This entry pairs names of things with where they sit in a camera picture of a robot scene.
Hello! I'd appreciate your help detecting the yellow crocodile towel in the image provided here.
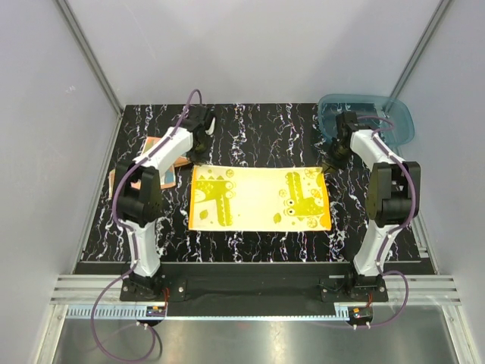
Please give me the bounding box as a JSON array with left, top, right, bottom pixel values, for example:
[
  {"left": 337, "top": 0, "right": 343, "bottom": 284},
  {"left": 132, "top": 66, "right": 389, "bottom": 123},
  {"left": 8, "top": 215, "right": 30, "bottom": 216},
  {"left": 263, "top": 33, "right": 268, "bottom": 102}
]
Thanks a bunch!
[{"left": 188, "top": 165, "right": 332, "bottom": 232}]

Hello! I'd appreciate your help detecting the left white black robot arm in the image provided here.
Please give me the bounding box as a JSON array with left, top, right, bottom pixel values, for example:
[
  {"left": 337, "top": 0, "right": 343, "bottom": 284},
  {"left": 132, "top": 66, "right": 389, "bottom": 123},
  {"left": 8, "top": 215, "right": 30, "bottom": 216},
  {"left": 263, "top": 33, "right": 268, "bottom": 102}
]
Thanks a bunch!
[{"left": 112, "top": 105, "right": 216, "bottom": 300}]

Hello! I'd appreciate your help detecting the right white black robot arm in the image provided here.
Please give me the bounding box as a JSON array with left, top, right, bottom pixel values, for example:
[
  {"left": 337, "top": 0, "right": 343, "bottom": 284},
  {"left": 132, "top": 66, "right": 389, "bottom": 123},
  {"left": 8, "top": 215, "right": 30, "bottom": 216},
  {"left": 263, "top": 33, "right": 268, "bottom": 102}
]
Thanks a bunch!
[{"left": 323, "top": 111, "right": 421, "bottom": 301}]

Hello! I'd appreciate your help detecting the orange blue patterned towel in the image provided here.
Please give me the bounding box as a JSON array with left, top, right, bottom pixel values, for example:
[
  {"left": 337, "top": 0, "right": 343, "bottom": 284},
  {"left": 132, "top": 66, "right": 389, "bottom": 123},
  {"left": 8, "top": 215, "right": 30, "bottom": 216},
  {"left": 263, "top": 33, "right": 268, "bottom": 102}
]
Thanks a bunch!
[{"left": 108, "top": 136, "right": 191, "bottom": 200}]

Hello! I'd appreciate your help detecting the blue transparent plastic bin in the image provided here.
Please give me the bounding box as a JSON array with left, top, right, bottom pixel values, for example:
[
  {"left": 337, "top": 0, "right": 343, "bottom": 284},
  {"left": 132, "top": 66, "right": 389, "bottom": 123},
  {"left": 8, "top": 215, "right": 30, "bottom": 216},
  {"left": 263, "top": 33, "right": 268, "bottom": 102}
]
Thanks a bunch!
[{"left": 318, "top": 94, "right": 415, "bottom": 148}]

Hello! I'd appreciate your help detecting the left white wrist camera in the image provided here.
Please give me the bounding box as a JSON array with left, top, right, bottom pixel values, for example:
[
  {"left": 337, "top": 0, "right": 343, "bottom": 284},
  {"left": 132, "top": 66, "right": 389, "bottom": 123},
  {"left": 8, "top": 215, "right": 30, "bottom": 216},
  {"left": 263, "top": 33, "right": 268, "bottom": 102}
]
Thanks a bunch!
[{"left": 205, "top": 117, "right": 216, "bottom": 136}]

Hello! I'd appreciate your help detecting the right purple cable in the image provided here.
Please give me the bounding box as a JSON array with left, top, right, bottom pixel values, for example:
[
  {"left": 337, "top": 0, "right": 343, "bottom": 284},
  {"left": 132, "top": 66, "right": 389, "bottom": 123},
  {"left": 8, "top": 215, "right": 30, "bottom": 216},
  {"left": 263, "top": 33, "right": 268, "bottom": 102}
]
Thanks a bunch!
[{"left": 314, "top": 115, "right": 418, "bottom": 327}]

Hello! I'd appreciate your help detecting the purple cable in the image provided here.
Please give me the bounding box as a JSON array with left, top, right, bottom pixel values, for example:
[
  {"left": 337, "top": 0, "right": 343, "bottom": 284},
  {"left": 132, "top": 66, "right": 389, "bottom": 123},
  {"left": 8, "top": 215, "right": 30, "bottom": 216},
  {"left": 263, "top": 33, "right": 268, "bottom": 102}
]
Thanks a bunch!
[
  {"left": 89, "top": 89, "right": 202, "bottom": 359},
  {"left": 314, "top": 115, "right": 418, "bottom": 327}
]

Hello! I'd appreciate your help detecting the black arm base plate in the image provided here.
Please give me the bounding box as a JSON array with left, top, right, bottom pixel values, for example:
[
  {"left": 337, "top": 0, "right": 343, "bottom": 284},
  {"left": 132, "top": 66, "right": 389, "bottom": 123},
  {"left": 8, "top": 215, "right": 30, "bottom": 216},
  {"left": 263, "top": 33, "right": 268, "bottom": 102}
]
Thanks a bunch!
[{"left": 120, "top": 261, "right": 391, "bottom": 318}]

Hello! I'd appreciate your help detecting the right aluminium frame post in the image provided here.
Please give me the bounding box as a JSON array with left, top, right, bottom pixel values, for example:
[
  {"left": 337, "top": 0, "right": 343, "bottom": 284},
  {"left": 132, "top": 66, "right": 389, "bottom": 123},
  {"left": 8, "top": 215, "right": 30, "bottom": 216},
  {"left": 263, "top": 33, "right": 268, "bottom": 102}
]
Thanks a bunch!
[{"left": 389, "top": 0, "right": 454, "bottom": 99}]

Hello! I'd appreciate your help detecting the aluminium frame post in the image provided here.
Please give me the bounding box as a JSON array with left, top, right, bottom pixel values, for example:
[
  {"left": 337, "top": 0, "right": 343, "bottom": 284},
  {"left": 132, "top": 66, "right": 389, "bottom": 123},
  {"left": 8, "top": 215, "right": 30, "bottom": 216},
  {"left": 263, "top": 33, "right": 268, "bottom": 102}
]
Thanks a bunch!
[
  {"left": 389, "top": 0, "right": 454, "bottom": 99},
  {"left": 53, "top": 0, "right": 124, "bottom": 117}
]

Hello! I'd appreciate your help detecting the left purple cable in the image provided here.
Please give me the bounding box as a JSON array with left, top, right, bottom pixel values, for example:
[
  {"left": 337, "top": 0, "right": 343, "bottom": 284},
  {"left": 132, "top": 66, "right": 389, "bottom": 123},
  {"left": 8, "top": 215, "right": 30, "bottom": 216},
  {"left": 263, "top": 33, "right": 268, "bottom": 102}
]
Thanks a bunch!
[{"left": 89, "top": 89, "right": 202, "bottom": 359}]

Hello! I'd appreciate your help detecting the left aluminium frame post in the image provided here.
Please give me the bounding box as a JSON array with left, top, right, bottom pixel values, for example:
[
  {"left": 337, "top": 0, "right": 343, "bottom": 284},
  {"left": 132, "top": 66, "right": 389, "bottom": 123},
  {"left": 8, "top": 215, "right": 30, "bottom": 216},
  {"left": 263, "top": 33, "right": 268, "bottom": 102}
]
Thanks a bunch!
[{"left": 53, "top": 0, "right": 124, "bottom": 117}]

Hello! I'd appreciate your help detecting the aluminium rail with slots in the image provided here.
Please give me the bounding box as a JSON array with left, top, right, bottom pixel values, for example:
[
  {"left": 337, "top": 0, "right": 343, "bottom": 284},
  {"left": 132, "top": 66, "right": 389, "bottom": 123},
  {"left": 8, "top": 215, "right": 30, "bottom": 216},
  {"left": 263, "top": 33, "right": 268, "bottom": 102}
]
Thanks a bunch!
[{"left": 50, "top": 275, "right": 461, "bottom": 322}]

